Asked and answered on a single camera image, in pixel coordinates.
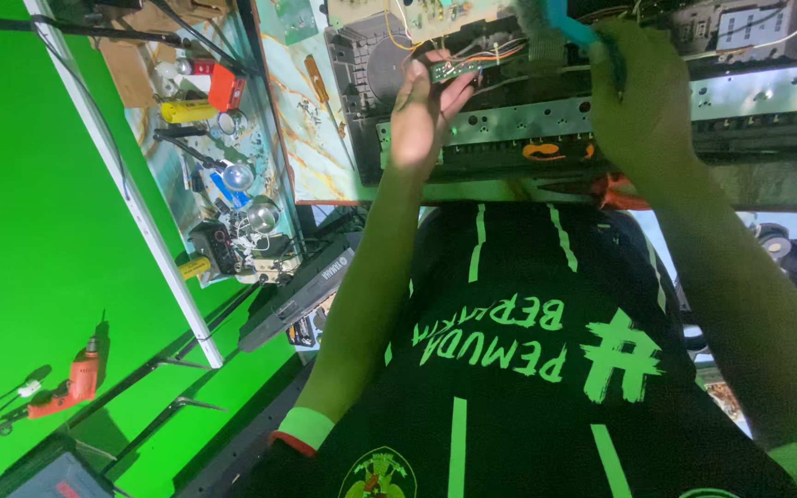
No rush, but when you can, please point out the person's right hand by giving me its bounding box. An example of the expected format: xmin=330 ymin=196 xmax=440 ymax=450
xmin=588 ymin=19 xmax=698 ymax=182

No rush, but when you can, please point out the person's left hand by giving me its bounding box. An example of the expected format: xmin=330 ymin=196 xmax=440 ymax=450
xmin=387 ymin=48 xmax=480 ymax=175

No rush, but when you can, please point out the teal handled brush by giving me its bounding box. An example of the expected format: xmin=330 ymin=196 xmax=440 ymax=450
xmin=515 ymin=0 xmax=626 ymax=101

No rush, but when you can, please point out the small green circuit board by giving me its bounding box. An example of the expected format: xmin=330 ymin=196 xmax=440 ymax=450
xmin=429 ymin=58 xmax=482 ymax=84

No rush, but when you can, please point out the orange cloth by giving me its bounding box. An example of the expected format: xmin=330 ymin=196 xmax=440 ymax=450
xmin=591 ymin=173 xmax=651 ymax=212

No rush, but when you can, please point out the beige main circuit board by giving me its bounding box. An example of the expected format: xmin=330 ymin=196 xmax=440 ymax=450
xmin=327 ymin=0 xmax=520 ymax=45

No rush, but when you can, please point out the open dark grey keyboard chassis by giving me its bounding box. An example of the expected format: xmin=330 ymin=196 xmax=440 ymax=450
xmin=324 ymin=0 xmax=797 ymax=189

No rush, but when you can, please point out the person's black printed shirt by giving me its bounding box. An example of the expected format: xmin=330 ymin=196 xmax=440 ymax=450
xmin=236 ymin=202 xmax=797 ymax=498

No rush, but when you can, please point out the black electronic keyboard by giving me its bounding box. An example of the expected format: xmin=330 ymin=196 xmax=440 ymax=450
xmin=237 ymin=243 xmax=359 ymax=354

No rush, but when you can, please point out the cluttered tool shelf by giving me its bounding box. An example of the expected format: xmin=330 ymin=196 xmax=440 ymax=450
xmin=87 ymin=0 xmax=304 ymax=286

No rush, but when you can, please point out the orange power drill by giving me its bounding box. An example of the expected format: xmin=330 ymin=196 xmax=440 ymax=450
xmin=25 ymin=335 xmax=102 ymax=421

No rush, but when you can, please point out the black case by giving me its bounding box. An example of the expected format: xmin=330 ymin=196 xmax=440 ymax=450
xmin=0 ymin=432 xmax=117 ymax=498

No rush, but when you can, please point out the silver metal keybed bracket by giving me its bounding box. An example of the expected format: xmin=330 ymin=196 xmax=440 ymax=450
xmin=376 ymin=61 xmax=797 ymax=168

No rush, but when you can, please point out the orange handled screwdriver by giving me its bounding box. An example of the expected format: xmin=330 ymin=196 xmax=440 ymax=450
xmin=303 ymin=54 xmax=348 ymax=139

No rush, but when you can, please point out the white frame bar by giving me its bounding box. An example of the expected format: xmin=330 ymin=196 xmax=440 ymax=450
xmin=24 ymin=0 xmax=225 ymax=369

